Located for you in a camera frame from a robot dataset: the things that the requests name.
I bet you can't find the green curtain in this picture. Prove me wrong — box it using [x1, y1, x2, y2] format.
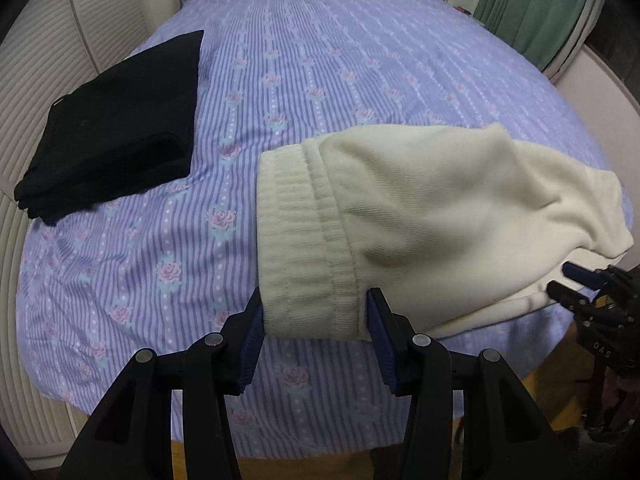
[472, 0, 606, 83]

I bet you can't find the purple floral bed sheet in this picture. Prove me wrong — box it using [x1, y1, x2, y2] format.
[17, 0, 633, 461]

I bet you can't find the black folded clothing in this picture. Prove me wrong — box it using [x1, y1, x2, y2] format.
[14, 30, 205, 226]

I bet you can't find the cream knit sweater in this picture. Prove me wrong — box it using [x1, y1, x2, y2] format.
[255, 121, 635, 343]

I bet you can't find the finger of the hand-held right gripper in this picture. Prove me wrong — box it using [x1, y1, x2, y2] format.
[546, 281, 593, 315]
[561, 261, 610, 290]

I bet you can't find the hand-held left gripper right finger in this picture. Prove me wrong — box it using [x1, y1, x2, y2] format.
[366, 287, 566, 480]

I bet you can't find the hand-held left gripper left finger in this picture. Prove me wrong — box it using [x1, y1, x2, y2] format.
[57, 287, 266, 480]

